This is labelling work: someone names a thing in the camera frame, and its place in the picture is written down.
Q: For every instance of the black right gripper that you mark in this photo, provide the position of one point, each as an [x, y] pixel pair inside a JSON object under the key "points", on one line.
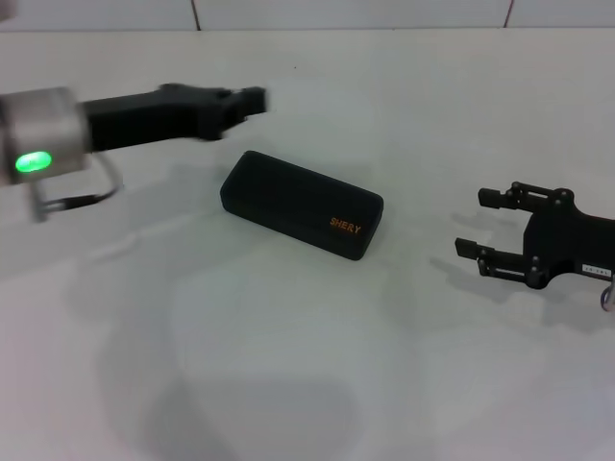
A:
{"points": [[576, 240]]}

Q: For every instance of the black glasses case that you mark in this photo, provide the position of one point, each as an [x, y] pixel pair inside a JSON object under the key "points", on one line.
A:
{"points": [[298, 201]]}

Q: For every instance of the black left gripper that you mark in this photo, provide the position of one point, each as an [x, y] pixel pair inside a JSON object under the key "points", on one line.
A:
{"points": [[144, 117]]}

